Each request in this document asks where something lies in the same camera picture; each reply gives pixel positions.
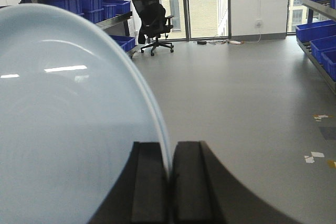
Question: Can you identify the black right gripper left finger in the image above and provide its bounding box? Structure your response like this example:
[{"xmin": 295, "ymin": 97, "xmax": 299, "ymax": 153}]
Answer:
[{"xmin": 89, "ymin": 142, "xmax": 168, "ymax": 223}]

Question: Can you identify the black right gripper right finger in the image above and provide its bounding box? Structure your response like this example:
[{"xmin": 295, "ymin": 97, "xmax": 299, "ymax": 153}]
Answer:
[{"xmin": 172, "ymin": 141, "xmax": 296, "ymax": 223}]

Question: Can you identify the light blue plate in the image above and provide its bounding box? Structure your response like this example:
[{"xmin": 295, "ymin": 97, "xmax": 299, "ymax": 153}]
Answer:
[{"xmin": 1, "ymin": 4, "xmax": 172, "ymax": 223}]

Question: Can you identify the white power strip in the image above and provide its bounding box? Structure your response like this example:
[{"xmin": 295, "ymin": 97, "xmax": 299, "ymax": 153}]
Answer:
[{"xmin": 228, "ymin": 40, "xmax": 244, "ymax": 45}]

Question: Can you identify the black office chair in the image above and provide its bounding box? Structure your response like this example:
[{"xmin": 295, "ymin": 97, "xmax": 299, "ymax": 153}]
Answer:
[{"xmin": 132, "ymin": 0, "xmax": 174, "ymax": 56}]

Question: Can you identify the steel rack with bins right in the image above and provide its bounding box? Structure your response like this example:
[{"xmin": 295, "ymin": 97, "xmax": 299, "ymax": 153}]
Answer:
[{"xmin": 295, "ymin": 0, "xmax": 336, "ymax": 95}]

